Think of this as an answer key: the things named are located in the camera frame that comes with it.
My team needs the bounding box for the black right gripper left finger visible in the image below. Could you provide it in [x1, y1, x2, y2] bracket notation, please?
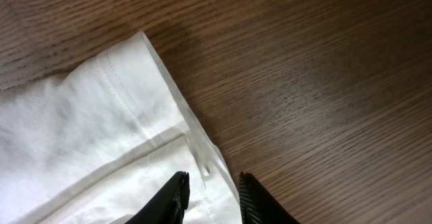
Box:
[126, 171, 190, 224]

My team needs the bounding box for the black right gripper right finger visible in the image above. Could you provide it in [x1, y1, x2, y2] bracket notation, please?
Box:
[238, 172, 300, 224]

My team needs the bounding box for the white t-shirt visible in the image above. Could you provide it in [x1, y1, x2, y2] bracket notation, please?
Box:
[1, 32, 242, 223]

